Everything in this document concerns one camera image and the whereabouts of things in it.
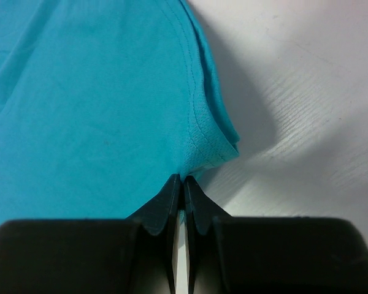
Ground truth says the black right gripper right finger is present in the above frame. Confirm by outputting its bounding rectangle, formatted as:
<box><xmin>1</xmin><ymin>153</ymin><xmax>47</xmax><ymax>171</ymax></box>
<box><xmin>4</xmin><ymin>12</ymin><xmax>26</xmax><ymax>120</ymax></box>
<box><xmin>183</xmin><ymin>177</ymin><xmax>368</xmax><ymax>293</ymax></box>

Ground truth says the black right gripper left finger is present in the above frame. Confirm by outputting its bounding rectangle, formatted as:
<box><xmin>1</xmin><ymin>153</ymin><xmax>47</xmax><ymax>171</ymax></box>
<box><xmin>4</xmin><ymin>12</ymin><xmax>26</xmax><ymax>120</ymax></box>
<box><xmin>0</xmin><ymin>175</ymin><xmax>181</xmax><ymax>293</ymax></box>

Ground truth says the teal t shirt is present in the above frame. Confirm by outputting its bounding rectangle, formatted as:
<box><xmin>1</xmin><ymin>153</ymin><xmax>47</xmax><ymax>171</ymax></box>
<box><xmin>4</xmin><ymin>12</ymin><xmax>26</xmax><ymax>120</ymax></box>
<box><xmin>0</xmin><ymin>1</ymin><xmax>239</xmax><ymax>225</ymax></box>

